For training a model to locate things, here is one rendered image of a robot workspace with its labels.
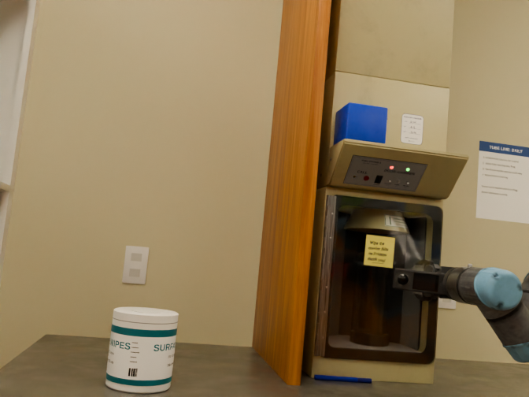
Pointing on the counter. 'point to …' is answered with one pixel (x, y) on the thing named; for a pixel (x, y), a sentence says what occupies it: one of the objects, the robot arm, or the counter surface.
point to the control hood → (438, 174)
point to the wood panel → (291, 187)
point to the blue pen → (342, 379)
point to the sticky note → (379, 251)
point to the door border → (326, 276)
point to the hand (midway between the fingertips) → (409, 278)
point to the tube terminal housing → (390, 372)
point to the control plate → (368, 165)
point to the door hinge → (319, 278)
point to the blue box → (360, 123)
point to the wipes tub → (142, 350)
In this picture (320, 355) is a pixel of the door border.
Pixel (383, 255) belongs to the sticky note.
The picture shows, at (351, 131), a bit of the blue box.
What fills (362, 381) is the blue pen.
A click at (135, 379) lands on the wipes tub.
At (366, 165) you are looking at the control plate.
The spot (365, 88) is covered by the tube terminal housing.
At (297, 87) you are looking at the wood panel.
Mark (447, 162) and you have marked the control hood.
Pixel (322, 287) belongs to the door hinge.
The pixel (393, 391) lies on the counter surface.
